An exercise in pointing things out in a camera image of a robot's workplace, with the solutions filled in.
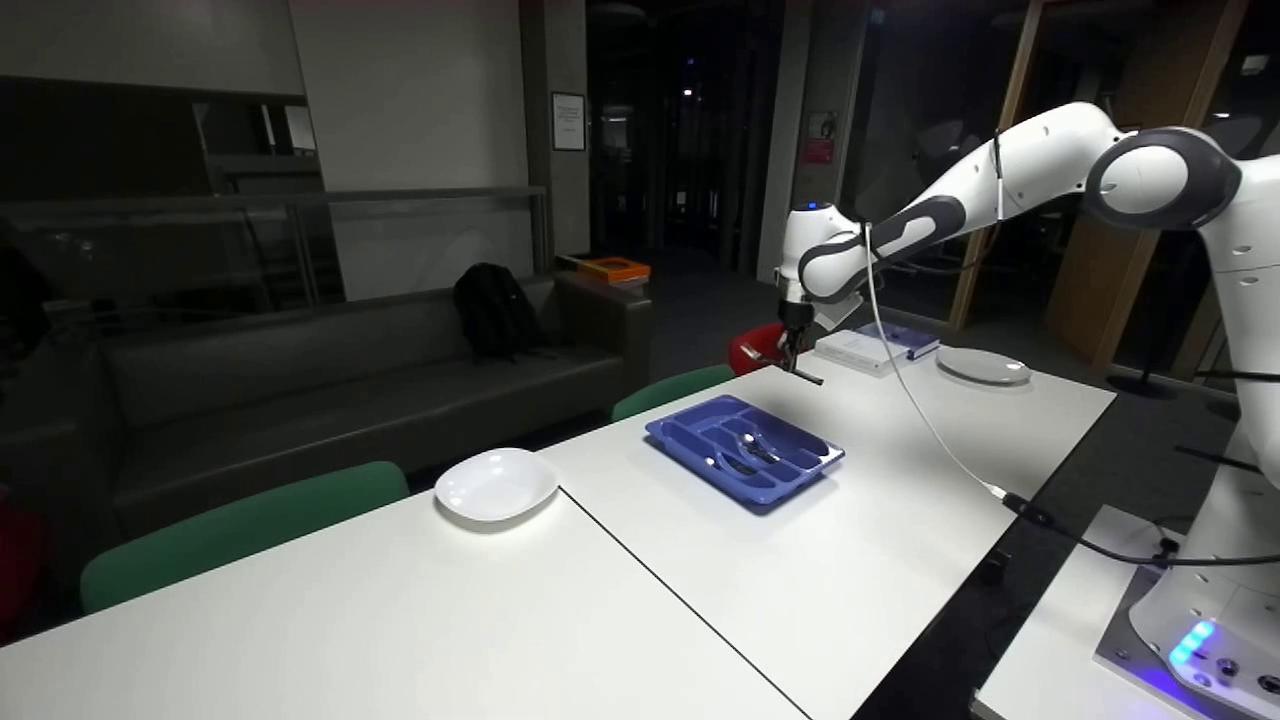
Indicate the white oval plate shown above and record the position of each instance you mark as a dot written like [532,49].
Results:
[497,484]

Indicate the grey round plate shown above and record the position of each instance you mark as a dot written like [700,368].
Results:
[982,364]

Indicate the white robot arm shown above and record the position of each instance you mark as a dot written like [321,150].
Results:
[1165,176]

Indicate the wall notice sign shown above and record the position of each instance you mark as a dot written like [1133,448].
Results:
[568,124]

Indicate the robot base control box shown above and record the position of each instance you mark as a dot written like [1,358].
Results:
[1203,638]

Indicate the blue plastic cutlery tray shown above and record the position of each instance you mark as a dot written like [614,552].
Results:
[745,455]

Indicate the black backpack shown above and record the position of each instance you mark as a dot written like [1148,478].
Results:
[492,310]

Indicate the red chair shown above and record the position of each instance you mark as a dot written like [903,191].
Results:
[758,346]

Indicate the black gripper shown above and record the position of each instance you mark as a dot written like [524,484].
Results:
[798,328]

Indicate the grey sofa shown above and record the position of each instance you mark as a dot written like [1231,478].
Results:
[127,428]

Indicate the blue book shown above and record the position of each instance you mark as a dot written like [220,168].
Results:
[905,337]

